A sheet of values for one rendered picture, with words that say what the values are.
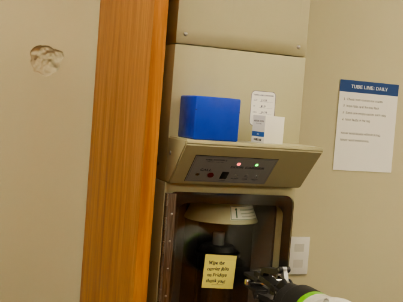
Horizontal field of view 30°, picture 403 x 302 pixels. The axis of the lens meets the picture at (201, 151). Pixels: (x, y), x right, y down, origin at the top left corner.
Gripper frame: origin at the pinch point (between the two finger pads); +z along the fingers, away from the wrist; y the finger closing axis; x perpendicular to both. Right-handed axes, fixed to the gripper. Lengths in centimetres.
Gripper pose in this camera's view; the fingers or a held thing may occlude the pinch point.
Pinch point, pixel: (255, 282)
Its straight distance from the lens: 170.0
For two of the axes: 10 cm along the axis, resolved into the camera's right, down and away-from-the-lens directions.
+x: -9.3, -0.5, -3.5
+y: 0.7, -10.0, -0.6
